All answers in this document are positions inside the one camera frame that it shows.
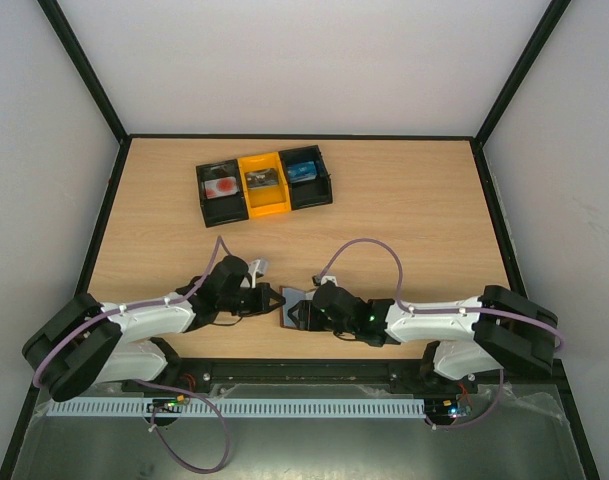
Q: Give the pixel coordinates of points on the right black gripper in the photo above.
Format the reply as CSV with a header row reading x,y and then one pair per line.
x,y
307,314

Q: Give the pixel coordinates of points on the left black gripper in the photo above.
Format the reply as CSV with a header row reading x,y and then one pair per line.
x,y
264,291

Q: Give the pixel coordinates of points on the brown leather card holder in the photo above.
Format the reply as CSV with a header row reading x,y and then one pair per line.
x,y
297,312

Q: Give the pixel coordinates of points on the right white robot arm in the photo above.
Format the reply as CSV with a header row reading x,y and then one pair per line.
x,y
498,329

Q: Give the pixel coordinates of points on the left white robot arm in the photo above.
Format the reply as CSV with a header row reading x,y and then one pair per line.
x,y
88,343

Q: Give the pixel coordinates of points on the black grey card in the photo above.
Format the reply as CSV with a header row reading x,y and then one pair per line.
x,y
264,178

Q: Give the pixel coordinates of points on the red white card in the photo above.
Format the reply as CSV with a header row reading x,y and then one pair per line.
x,y
220,187

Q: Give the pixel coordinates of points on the blue card in bin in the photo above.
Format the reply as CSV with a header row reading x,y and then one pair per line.
x,y
301,172

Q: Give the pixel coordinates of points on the yellow middle bin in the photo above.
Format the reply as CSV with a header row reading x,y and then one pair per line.
x,y
266,201

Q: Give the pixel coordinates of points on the left black bin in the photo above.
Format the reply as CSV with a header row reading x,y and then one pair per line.
x,y
223,210

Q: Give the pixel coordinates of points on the black bin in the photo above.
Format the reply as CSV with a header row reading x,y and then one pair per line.
x,y
223,210
313,193

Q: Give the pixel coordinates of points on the right black bin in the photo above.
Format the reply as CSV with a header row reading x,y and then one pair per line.
x,y
313,193

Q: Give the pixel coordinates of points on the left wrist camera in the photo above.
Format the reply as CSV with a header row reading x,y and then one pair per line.
x,y
257,269

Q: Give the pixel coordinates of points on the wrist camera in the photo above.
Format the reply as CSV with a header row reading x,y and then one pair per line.
x,y
321,279
257,269

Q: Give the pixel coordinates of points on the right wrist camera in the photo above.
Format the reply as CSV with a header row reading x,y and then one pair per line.
x,y
321,279

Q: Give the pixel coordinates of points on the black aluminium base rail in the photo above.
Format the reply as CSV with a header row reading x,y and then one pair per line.
x,y
395,376

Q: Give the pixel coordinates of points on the white slotted cable duct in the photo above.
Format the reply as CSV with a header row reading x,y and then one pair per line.
x,y
244,408

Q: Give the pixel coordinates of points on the black enclosure frame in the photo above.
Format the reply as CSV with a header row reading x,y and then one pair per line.
x,y
65,33

